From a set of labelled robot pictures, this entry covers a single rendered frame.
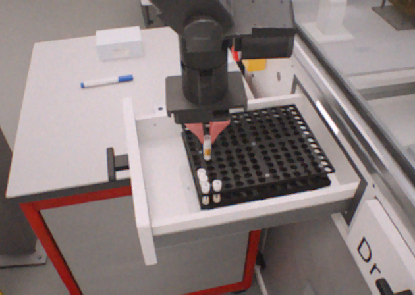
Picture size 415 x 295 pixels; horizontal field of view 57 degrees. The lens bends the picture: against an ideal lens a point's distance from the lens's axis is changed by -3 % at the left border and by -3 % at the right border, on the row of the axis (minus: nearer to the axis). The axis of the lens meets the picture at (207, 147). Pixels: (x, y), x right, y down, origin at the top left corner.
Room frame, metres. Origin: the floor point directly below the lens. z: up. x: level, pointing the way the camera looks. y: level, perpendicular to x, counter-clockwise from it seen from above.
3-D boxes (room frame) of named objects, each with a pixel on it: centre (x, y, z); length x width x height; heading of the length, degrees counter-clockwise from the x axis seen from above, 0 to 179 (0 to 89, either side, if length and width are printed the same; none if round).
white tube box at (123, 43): (1.02, 0.26, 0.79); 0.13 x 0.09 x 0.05; 102
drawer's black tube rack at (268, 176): (0.48, -0.08, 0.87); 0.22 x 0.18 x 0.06; 103
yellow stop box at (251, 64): (0.83, -0.11, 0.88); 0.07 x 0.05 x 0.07; 13
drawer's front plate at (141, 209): (0.44, 0.12, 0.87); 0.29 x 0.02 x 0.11; 13
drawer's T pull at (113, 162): (0.43, 0.14, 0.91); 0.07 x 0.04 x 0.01; 13
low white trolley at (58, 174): (0.84, 0.19, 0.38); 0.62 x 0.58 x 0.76; 13
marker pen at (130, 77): (0.86, 0.26, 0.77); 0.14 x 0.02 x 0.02; 105
